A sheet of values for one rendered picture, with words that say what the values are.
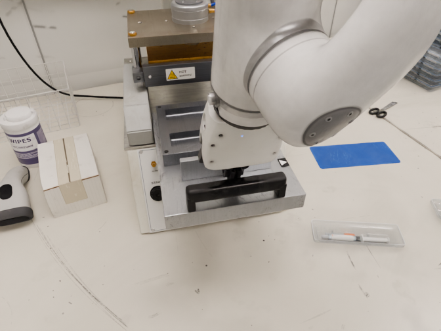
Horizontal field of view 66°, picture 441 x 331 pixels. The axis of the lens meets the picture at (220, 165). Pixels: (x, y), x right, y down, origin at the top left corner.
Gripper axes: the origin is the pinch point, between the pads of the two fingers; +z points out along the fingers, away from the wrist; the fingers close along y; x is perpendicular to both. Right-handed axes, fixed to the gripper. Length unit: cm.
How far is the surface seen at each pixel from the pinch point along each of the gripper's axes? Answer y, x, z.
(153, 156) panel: -11.9, 14.2, 16.0
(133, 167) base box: -16.3, 13.2, 17.3
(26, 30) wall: -48, 79, 33
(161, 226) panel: -12.4, 3.1, 27.1
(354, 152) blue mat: 43, 19, 34
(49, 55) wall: -44, 77, 41
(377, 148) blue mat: 50, 19, 34
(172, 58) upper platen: -5.4, 31.1, 6.0
